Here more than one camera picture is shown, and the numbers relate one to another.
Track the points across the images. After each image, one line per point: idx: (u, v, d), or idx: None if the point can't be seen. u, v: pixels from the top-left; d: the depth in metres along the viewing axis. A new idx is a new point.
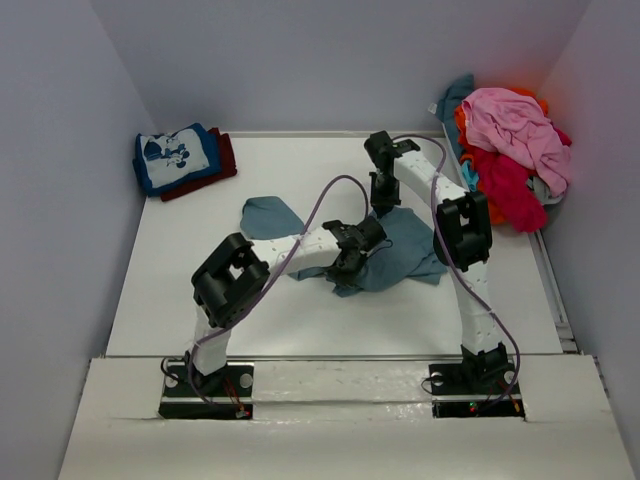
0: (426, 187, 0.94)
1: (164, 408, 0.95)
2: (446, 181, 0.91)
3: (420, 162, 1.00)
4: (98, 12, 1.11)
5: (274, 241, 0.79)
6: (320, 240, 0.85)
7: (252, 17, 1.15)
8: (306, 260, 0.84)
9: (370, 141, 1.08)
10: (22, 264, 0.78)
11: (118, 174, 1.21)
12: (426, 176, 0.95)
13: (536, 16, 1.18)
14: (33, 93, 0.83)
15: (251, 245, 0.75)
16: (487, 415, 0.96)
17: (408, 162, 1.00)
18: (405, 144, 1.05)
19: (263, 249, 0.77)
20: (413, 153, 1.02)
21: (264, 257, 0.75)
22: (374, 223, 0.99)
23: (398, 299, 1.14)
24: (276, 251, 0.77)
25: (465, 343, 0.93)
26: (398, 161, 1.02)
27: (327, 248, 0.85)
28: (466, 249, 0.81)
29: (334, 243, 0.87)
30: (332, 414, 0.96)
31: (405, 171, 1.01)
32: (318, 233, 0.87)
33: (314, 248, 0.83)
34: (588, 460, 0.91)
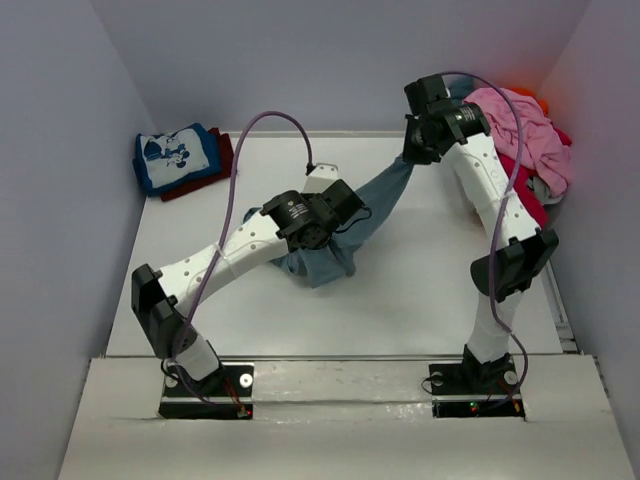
0: (490, 207, 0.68)
1: (164, 408, 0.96)
2: (517, 205, 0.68)
3: (489, 160, 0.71)
4: (99, 12, 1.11)
5: (188, 260, 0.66)
6: (252, 239, 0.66)
7: (252, 17, 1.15)
8: (242, 265, 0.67)
9: (422, 88, 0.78)
10: (23, 264, 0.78)
11: (118, 174, 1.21)
12: (493, 188, 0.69)
13: (536, 16, 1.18)
14: (34, 94, 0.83)
15: (160, 273, 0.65)
16: (487, 415, 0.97)
17: (474, 155, 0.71)
18: (470, 116, 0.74)
19: (173, 276, 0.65)
20: (480, 138, 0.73)
21: (174, 287, 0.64)
22: (343, 188, 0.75)
23: (397, 299, 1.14)
24: (190, 274, 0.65)
25: (468, 345, 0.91)
26: (461, 147, 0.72)
27: (264, 246, 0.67)
28: (510, 287, 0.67)
29: (272, 237, 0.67)
30: (332, 414, 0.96)
31: (464, 165, 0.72)
32: (251, 226, 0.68)
33: (241, 254, 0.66)
34: (588, 460, 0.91)
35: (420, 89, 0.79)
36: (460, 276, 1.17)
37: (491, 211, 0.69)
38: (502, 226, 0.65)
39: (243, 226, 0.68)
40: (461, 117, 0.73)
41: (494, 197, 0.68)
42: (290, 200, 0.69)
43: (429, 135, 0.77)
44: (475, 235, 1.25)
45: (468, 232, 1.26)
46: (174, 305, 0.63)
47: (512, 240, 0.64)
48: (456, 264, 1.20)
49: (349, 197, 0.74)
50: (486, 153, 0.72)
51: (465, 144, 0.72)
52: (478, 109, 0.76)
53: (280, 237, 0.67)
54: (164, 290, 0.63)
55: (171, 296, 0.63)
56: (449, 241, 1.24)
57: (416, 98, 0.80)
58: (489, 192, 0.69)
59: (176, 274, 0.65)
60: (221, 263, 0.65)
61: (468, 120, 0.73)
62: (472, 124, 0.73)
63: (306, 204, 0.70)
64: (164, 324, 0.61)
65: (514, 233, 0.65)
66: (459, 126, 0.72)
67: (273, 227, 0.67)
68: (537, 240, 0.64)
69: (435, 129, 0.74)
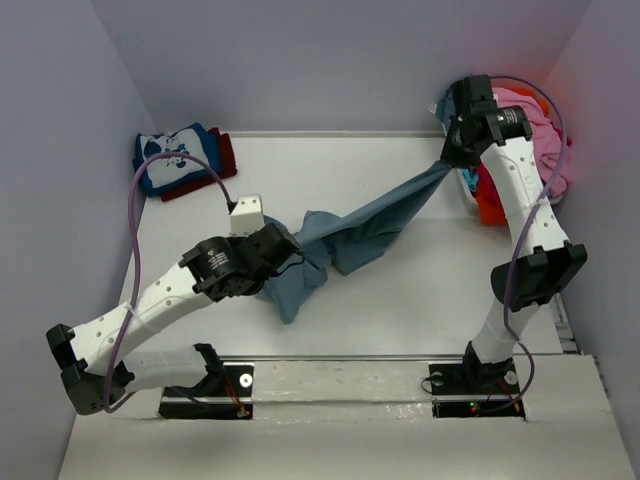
0: (519, 213, 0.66)
1: (165, 408, 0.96)
2: (548, 214, 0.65)
3: (525, 165, 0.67)
4: (98, 12, 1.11)
5: (102, 318, 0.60)
6: (167, 294, 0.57)
7: (252, 18, 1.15)
8: (161, 321, 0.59)
9: (468, 86, 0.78)
10: (23, 264, 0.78)
11: (118, 174, 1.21)
12: (525, 194, 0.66)
13: (536, 16, 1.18)
14: (33, 94, 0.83)
15: (74, 333, 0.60)
16: (487, 415, 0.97)
17: (509, 157, 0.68)
18: (513, 118, 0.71)
19: (85, 339, 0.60)
20: (520, 141, 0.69)
21: (84, 351, 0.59)
22: (273, 232, 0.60)
23: (397, 299, 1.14)
24: (101, 335, 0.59)
25: (471, 341, 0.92)
26: (497, 148, 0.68)
27: (182, 302, 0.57)
28: (528, 297, 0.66)
29: (189, 291, 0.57)
30: (332, 414, 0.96)
31: (498, 167, 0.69)
32: (168, 279, 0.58)
33: (154, 312, 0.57)
34: (588, 459, 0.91)
35: (466, 87, 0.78)
36: (460, 276, 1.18)
37: (520, 216, 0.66)
38: (527, 234, 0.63)
39: (161, 279, 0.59)
40: (503, 118, 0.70)
41: (524, 203, 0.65)
42: (210, 249, 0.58)
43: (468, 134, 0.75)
44: (475, 235, 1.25)
45: (468, 232, 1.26)
46: (85, 369, 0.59)
47: (536, 250, 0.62)
48: (456, 265, 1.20)
49: (280, 242, 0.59)
50: (523, 157, 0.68)
51: (502, 145, 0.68)
52: (523, 112, 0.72)
53: (197, 292, 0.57)
54: (76, 354, 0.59)
55: (81, 361, 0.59)
56: (449, 241, 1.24)
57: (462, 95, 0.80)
58: (520, 198, 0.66)
59: (88, 336, 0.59)
60: (133, 324, 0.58)
61: (509, 123, 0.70)
62: (514, 127, 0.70)
63: (233, 251, 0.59)
64: (77, 388, 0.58)
65: (539, 242, 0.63)
66: (499, 128, 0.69)
67: (191, 280, 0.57)
68: (564, 251, 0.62)
69: (475, 128, 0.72)
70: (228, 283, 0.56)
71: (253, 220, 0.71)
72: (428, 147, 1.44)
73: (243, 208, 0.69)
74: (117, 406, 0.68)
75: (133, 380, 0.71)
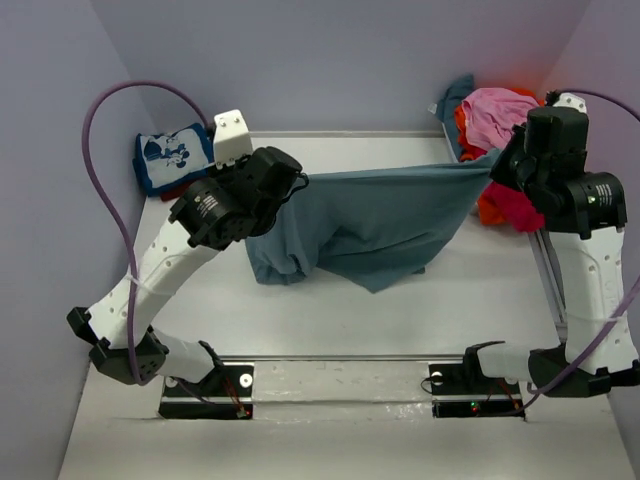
0: (589, 323, 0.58)
1: (164, 408, 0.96)
2: (621, 328, 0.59)
3: (608, 265, 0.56)
4: (98, 12, 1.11)
5: (112, 294, 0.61)
6: (165, 255, 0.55)
7: (252, 18, 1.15)
8: (168, 284, 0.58)
9: (556, 134, 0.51)
10: (23, 264, 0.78)
11: (118, 174, 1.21)
12: (600, 302, 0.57)
13: (536, 16, 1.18)
14: (34, 94, 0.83)
15: (91, 311, 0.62)
16: (487, 415, 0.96)
17: (593, 257, 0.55)
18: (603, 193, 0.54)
19: (103, 317, 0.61)
20: (607, 232, 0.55)
21: (105, 328, 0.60)
22: (265, 156, 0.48)
23: (398, 298, 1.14)
24: (115, 310, 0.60)
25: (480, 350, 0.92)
26: (579, 243, 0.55)
27: (180, 259, 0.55)
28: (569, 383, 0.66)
29: (184, 248, 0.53)
30: (332, 414, 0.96)
31: (573, 259, 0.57)
32: (163, 239, 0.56)
33: (157, 277, 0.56)
34: (589, 459, 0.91)
35: (551, 131, 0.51)
36: (460, 277, 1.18)
37: (591, 327, 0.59)
38: (594, 353, 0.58)
39: (157, 240, 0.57)
40: (595, 199, 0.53)
41: (598, 315, 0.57)
42: (196, 195, 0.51)
43: (536, 202, 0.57)
44: (475, 235, 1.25)
45: (468, 232, 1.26)
46: (110, 346, 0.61)
47: (598, 370, 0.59)
48: (456, 264, 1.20)
49: (274, 168, 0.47)
50: (608, 255, 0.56)
51: (586, 239, 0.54)
52: (613, 179, 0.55)
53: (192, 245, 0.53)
54: (97, 333, 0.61)
55: (103, 339, 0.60)
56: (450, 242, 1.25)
57: (538, 134, 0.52)
58: (593, 308, 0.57)
59: (105, 314, 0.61)
60: (142, 292, 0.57)
61: (601, 205, 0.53)
62: (605, 209, 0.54)
63: (225, 190, 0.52)
64: (107, 364, 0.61)
65: (604, 364, 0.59)
66: (588, 214, 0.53)
67: (183, 237, 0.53)
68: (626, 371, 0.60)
69: (554, 208, 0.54)
70: (224, 230, 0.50)
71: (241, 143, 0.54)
72: (429, 146, 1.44)
73: (228, 132, 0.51)
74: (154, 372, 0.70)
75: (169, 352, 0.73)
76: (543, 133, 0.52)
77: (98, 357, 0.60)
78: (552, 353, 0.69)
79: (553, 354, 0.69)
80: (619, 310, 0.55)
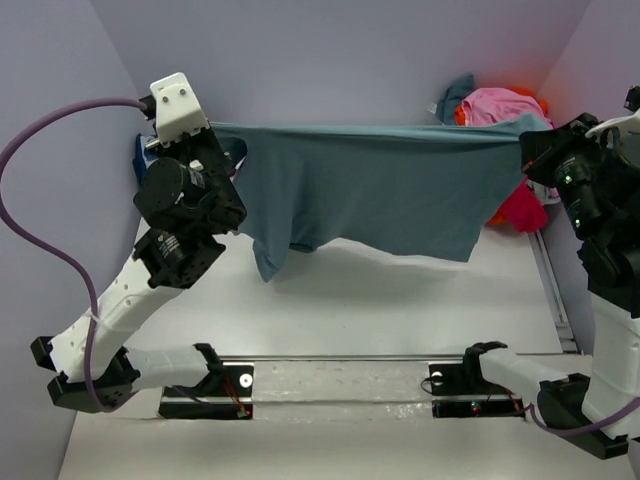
0: (619, 391, 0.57)
1: (164, 408, 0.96)
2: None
3: None
4: (98, 12, 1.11)
5: (73, 327, 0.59)
6: (126, 293, 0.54)
7: (252, 18, 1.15)
8: (130, 322, 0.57)
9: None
10: (22, 264, 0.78)
11: (118, 174, 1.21)
12: (634, 375, 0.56)
13: (535, 16, 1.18)
14: (34, 93, 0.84)
15: (54, 343, 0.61)
16: (487, 414, 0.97)
17: (638, 336, 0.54)
18: None
19: (63, 350, 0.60)
20: None
21: (63, 363, 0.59)
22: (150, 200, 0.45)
23: (396, 300, 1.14)
24: (74, 346, 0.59)
25: (483, 353, 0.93)
26: (629, 319, 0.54)
27: (140, 299, 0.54)
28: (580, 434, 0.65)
29: (143, 288, 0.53)
30: (332, 414, 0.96)
31: (621, 329, 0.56)
32: (125, 276, 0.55)
33: (117, 315, 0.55)
34: (588, 460, 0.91)
35: (639, 186, 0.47)
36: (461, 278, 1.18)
37: (619, 397, 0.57)
38: (621, 423, 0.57)
39: (119, 276, 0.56)
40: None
41: (630, 388, 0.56)
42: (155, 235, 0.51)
43: (586, 256, 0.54)
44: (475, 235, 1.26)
45: None
46: (68, 380, 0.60)
47: (617, 437, 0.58)
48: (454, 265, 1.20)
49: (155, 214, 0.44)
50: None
51: (638, 318, 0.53)
52: None
53: (155, 286, 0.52)
54: (56, 367, 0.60)
55: (61, 373, 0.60)
56: None
57: (625, 184, 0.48)
58: (627, 379, 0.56)
59: (64, 348, 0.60)
60: (100, 330, 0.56)
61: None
62: None
63: None
64: (63, 399, 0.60)
65: (625, 431, 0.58)
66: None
67: (144, 276, 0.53)
68: None
69: (610, 276, 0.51)
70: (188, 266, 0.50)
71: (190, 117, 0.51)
72: None
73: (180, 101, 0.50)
74: (122, 400, 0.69)
75: (139, 376, 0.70)
76: (628, 185, 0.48)
77: (54, 392, 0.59)
78: (565, 397, 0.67)
79: (566, 398, 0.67)
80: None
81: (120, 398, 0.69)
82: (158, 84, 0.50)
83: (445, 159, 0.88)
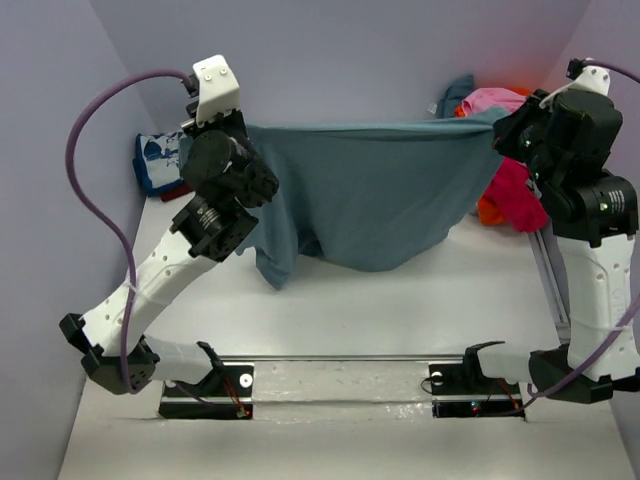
0: (594, 330, 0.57)
1: (165, 408, 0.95)
2: (627, 337, 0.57)
3: (617, 273, 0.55)
4: (99, 12, 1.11)
5: (108, 300, 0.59)
6: (165, 264, 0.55)
7: (252, 18, 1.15)
8: (168, 292, 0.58)
9: (584, 131, 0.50)
10: (24, 264, 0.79)
11: (119, 174, 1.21)
12: (606, 310, 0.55)
13: (535, 17, 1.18)
14: (35, 94, 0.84)
15: (85, 319, 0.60)
16: (488, 415, 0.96)
17: (601, 265, 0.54)
18: (618, 201, 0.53)
19: (97, 323, 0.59)
20: (617, 239, 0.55)
21: (98, 336, 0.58)
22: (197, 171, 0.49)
23: (397, 300, 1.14)
24: (111, 318, 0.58)
25: (478, 347, 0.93)
26: (589, 251, 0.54)
27: (181, 269, 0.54)
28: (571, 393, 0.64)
29: (183, 258, 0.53)
30: (332, 414, 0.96)
31: (582, 267, 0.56)
32: (163, 248, 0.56)
33: (157, 285, 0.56)
34: (588, 459, 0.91)
35: (579, 128, 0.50)
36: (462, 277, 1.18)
37: (596, 335, 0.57)
38: (598, 361, 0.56)
39: (157, 249, 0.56)
40: (607, 206, 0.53)
41: (604, 323, 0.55)
42: (193, 209, 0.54)
43: (547, 200, 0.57)
44: (475, 235, 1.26)
45: (468, 233, 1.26)
46: (103, 353, 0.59)
47: (601, 377, 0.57)
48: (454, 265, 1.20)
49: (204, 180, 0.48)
50: (617, 263, 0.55)
51: (596, 247, 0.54)
52: (629, 186, 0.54)
53: (195, 256, 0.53)
54: (89, 342, 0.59)
55: (96, 346, 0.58)
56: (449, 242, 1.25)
57: (571, 129, 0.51)
58: (599, 314, 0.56)
59: (98, 321, 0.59)
60: (139, 300, 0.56)
61: (611, 214, 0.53)
62: (616, 217, 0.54)
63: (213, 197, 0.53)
64: (99, 371, 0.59)
65: (607, 370, 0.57)
66: (598, 221, 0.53)
67: (181, 248, 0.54)
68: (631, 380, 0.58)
69: (566, 213, 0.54)
70: (230, 236, 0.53)
71: (228, 96, 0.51)
72: None
73: (225, 82, 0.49)
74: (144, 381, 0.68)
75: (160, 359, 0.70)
76: (570, 126, 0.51)
77: (91, 365, 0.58)
78: (552, 355, 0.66)
79: (555, 357, 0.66)
80: (626, 320, 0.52)
81: (142, 378, 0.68)
82: (201, 64, 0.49)
83: (435, 145, 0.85)
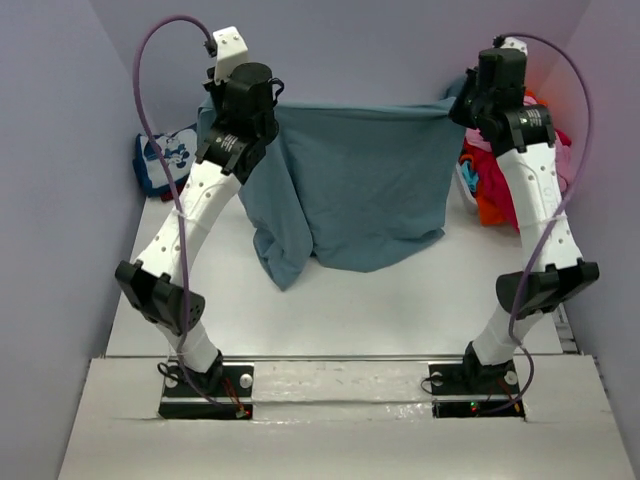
0: (534, 226, 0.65)
1: (165, 408, 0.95)
2: (564, 230, 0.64)
3: (546, 175, 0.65)
4: (98, 12, 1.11)
5: (159, 236, 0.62)
6: (203, 189, 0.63)
7: (252, 18, 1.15)
8: (208, 219, 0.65)
9: (499, 67, 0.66)
10: (23, 264, 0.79)
11: (118, 174, 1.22)
12: (542, 206, 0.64)
13: (535, 16, 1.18)
14: (34, 94, 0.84)
15: (141, 259, 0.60)
16: (487, 415, 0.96)
17: (530, 167, 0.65)
18: (536, 120, 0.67)
19: (156, 258, 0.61)
20: (543, 148, 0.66)
21: (161, 267, 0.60)
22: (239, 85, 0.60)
23: (397, 300, 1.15)
24: (169, 248, 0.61)
25: (472, 341, 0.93)
26: (517, 156, 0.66)
27: (219, 189, 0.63)
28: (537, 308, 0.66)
29: (220, 176, 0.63)
30: (332, 415, 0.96)
31: (517, 176, 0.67)
32: (196, 178, 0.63)
33: (201, 208, 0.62)
34: (588, 459, 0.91)
35: (496, 66, 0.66)
36: (461, 277, 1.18)
37: (535, 230, 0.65)
38: (541, 250, 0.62)
39: (189, 182, 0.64)
40: (526, 120, 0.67)
41: (540, 216, 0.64)
42: (216, 137, 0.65)
43: (485, 130, 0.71)
44: (475, 235, 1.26)
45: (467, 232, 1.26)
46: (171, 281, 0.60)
47: (548, 267, 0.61)
48: (453, 265, 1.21)
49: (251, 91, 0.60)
50: (544, 167, 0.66)
51: (523, 153, 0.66)
52: (547, 111, 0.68)
53: (228, 174, 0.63)
54: (154, 275, 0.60)
55: (163, 275, 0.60)
56: (449, 243, 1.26)
57: (491, 69, 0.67)
58: (536, 211, 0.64)
59: (158, 254, 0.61)
60: (190, 225, 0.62)
61: (530, 127, 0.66)
62: (537, 131, 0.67)
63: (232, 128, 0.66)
64: (172, 300, 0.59)
65: (551, 259, 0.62)
66: (521, 132, 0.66)
67: (215, 169, 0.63)
68: (576, 270, 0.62)
69: (494, 130, 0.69)
70: (249, 152, 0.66)
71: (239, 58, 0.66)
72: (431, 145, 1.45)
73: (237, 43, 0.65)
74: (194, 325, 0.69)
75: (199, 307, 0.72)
76: (491, 68, 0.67)
77: (163, 294, 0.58)
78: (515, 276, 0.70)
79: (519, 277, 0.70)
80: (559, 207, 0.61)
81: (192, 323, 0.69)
82: (219, 33, 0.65)
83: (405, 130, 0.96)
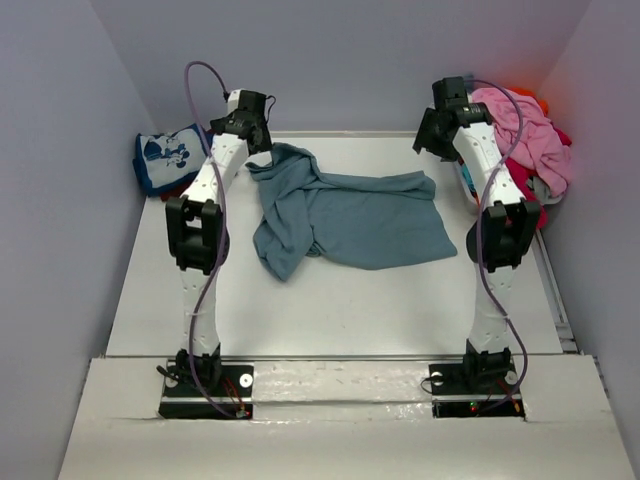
0: (482, 177, 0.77)
1: (165, 408, 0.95)
2: (506, 177, 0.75)
3: (487, 141, 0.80)
4: (98, 12, 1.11)
5: (196, 180, 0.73)
6: (227, 148, 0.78)
7: (252, 17, 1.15)
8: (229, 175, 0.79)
9: (445, 86, 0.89)
10: (22, 264, 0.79)
11: (119, 174, 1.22)
12: (486, 162, 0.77)
13: (535, 16, 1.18)
14: (32, 95, 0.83)
15: (186, 195, 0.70)
16: (487, 415, 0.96)
17: (474, 136, 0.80)
18: (477, 111, 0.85)
19: (197, 192, 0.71)
20: (484, 126, 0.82)
21: (204, 197, 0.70)
22: (248, 94, 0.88)
23: (397, 300, 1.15)
24: (207, 186, 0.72)
25: (470, 339, 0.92)
26: (464, 131, 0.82)
27: (238, 149, 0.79)
28: (500, 252, 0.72)
29: (239, 141, 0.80)
30: (332, 415, 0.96)
31: (466, 147, 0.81)
32: (219, 143, 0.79)
33: (228, 159, 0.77)
34: (588, 459, 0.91)
35: (442, 84, 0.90)
36: (461, 277, 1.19)
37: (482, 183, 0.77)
38: (488, 192, 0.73)
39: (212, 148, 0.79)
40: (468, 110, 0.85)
41: (485, 169, 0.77)
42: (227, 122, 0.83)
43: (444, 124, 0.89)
44: None
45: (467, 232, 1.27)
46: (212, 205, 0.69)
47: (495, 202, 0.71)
48: (453, 265, 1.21)
49: (259, 96, 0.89)
50: (485, 136, 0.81)
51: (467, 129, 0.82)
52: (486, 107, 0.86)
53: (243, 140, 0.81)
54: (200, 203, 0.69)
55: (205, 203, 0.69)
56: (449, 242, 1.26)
57: (439, 91, 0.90)
58: (482, 165, 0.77)
59: (199, 189, 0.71)
60: (220, 170, 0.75)
61: (473, 114, 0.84)
62: (478, 116, 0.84)
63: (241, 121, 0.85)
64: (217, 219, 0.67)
65: (498, 196, 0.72)
66: (467, 116, 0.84)
67: (230, 137, 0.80)
68: (520, 206, 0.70)
69: (447, 119, 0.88)
70: (254, 131, 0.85)
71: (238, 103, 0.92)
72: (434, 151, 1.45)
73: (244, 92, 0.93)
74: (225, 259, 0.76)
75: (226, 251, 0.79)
76: (440, 88, 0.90)
77: (208, 213, 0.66)
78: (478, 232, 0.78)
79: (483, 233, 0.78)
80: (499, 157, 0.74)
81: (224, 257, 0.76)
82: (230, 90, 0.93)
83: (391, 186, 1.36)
